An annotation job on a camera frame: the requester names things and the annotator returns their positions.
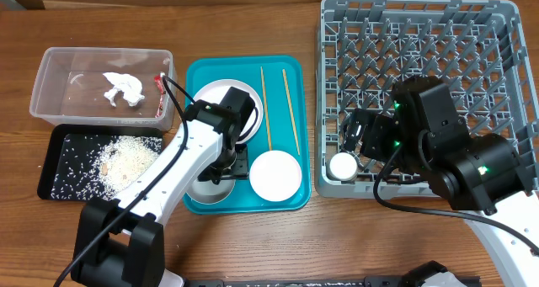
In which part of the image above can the white round plate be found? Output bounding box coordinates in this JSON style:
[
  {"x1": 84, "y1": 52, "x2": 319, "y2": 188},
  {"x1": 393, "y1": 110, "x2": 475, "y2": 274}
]
[{"x1": 194, "y1": 79, "x2": 264, "y2": 144}]

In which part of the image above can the left wooden chopstick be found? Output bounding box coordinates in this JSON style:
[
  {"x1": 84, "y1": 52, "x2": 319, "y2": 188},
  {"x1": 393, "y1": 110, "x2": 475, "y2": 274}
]
[{"x1": 260, "y1": 66, "x2": 273, "y2": 151}]

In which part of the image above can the teal serving tray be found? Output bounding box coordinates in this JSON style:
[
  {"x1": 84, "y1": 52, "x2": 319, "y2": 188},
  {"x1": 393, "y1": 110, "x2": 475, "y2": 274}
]
[{"x1": 184, "y1": 56, "x2": 312, "y2": 215}]

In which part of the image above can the white napkin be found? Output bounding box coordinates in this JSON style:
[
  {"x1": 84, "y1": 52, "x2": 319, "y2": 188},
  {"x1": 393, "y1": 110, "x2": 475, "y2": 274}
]
[{"x1": 103, "y1": 72, "x2": 145, "y2": 107}]

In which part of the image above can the white rice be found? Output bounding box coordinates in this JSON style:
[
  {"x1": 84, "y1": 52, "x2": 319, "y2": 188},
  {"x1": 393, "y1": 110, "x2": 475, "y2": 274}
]
[{"x1": 50, "y1": 134, "x2": 163, "y2": 201}]

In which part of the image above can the grey dishwasher rack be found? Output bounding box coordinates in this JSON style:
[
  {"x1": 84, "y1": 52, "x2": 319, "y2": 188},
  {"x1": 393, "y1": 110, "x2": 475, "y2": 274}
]
[{"x1": 315, "y1": 0, "x2": 538, "y2": 199}]

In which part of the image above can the wooden chopstick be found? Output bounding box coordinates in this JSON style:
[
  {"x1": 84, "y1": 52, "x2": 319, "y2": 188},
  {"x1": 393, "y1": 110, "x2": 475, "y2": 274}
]
[
  {"x1": 282, "y1": 68, "x2": 301, "y2": 156},
  {"x1": 260, "y1": 66, "x2": 273, "y2": 151}
]

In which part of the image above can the white paper cup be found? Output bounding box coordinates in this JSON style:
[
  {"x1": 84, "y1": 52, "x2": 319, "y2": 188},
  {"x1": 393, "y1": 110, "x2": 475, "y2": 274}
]
[{"x1": 327, "y1": 152, "x2": 358, "y2": 182}]

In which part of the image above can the grey bowl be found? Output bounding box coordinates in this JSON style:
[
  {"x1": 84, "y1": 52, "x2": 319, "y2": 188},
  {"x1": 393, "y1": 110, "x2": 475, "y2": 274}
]
[{"x1": 186, "y1": 179, "x2": 236, "y2": 205}]

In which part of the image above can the red snack wrapper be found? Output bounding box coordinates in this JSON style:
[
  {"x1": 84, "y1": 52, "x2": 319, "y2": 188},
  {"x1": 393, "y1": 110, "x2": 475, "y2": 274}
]
[{"x1": 154, "y1": 72, "x2": 167, "y2": 118}]

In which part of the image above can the clear plastic bin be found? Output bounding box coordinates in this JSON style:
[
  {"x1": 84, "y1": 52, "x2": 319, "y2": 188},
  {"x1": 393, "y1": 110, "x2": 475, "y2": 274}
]
[{"x1": 29, "y1": 47, "x2": 177, "y2": 130}]

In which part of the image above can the white pink bowl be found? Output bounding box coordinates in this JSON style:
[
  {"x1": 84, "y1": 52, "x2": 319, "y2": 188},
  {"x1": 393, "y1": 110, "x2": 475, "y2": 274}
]
[{"x1": 248, "y1": 150, "x2": 302, "y2": 202}]

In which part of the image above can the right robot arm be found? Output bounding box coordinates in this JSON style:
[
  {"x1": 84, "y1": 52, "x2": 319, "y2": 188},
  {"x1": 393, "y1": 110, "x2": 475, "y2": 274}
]
[{"x1": 342, "y1": 76, "x2": 538, "y2": 286}]

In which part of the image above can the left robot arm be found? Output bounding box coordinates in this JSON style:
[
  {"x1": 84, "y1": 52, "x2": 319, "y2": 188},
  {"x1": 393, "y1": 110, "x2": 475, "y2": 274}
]
[{"x1": 57, "y1": 87, "x2": 255, "y2": 286}]

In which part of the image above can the right wooden chopstick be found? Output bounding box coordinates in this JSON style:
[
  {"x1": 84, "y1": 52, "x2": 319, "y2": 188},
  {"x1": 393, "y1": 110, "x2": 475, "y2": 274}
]
[{"x1": 282, "y1": 68, "x2": 301, "y2": 156}]

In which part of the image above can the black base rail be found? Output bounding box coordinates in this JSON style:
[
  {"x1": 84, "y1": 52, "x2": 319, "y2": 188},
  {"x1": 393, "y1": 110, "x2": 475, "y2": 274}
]
[{"x1": 180, "y1": 274, "x2": 481, "y2": 287}]

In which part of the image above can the black tray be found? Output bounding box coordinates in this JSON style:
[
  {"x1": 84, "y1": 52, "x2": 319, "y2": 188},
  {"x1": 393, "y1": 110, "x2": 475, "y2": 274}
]
[{"x1": 37, "y1": 124, "x2": 163, "y2": 200}]

